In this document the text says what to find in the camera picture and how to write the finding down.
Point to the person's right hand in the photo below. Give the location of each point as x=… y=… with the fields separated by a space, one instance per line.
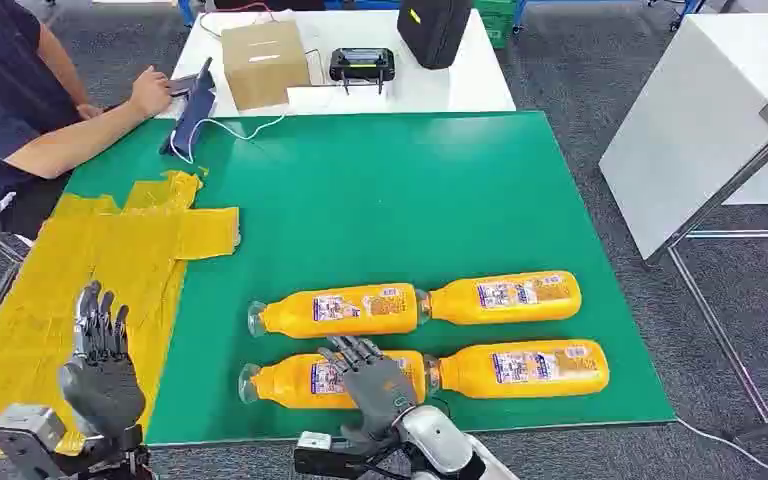
x=151 y=91

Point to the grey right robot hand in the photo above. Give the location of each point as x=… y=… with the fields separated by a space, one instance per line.
x=377 y=387

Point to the person's left hand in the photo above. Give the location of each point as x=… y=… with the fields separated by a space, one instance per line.
x=89 y=110

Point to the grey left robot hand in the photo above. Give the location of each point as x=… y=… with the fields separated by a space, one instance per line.
x=102 y=387

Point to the dark smartphone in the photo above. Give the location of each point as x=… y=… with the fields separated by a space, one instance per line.
x=184 y=86

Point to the orange drink bottle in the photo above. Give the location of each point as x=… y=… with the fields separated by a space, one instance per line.
x=284 y=385
x=457 y=301
x=470 y=374
x=291 y=316

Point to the blue tablet on stand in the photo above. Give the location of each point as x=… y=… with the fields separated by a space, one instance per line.
x=192 y=112

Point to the person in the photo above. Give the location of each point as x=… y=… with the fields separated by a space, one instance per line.
x=0 y=86

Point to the brown cardboard box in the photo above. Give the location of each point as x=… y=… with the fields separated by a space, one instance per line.
x=265 y=66

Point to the yellow sheet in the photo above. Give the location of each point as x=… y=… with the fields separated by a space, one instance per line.
x=46 y=285

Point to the green table mat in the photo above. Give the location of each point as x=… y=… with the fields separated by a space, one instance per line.
x=390 y=199

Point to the black handheld controller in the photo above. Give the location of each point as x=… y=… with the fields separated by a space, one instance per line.
x=362 y=65

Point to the black carrying case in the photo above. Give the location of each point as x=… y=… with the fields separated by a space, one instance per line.
x=434 y=30

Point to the green crate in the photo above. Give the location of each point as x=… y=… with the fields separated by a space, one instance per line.
x=495 y=20

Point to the large white side table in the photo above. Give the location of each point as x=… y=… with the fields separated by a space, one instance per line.
x=695 y=119

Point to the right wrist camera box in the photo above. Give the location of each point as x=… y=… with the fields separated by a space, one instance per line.
x=321 y=457

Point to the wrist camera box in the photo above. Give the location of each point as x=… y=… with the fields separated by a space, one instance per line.
x=23 y=434
x=321 y=457

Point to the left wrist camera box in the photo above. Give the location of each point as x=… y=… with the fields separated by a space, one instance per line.
x=23 y=434

